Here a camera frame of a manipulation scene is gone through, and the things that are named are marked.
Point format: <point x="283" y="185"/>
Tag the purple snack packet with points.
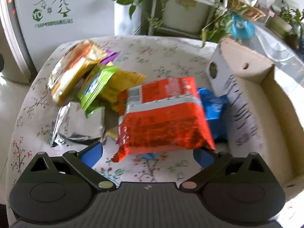
<point x="109" y="57"/>

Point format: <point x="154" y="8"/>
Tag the white metal plant stand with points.
<point x="152" y="11"/>

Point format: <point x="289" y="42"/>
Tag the large white plant pot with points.
<point x="185" y="16"/>

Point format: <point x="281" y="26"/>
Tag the clear plastic table cover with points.
<point x="277" y="52"/>

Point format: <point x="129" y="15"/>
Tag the floral tablecloth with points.
<point x="154" y="59"/>

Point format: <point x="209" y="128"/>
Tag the green snack packet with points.
<point x="95" y="87"/>

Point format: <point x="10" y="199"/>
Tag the blue snack packet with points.
<point x="211" y="109"/>

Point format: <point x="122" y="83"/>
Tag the small potted plant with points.
<point x="292" y="16"/>

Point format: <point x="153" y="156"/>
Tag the orange and yellow snack packet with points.
<point x="68" y="71"/>

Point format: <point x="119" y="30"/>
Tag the wicker basket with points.
<point x="247" y="10"/>

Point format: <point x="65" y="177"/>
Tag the silver snack packet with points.
<point x="78" y="125"/>

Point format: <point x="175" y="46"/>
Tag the dark brown pot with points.
<point x="292" y="41"/>

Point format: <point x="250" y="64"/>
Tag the red snack packet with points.
<point x="161" y="123"/>

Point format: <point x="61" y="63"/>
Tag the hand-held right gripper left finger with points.
<point x="91" y="154"/>

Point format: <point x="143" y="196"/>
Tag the white chest freezer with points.
<point x="83" y="16"/>

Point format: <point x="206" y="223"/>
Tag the white printed cardboard box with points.
<point x="273" y="114"/>

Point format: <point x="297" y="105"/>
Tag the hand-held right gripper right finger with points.
<point x="204" y="159"/>

